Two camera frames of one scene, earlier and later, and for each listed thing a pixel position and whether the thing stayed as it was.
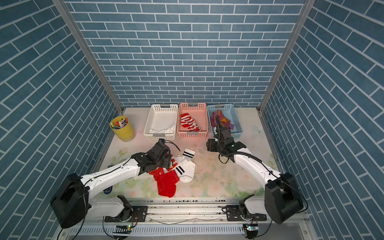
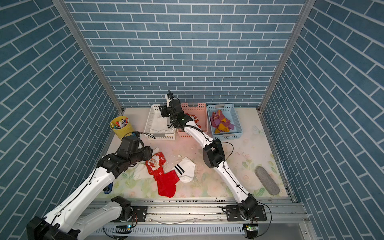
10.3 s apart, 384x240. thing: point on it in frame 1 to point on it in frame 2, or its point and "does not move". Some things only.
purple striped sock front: (223, 120) does not move
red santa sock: (166, 182) does not move
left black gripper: (167, 161) to (147, 153)
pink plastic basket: (198, 112) does not move
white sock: (170, 130) does not move
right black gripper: (210, 146) to (165, 111)
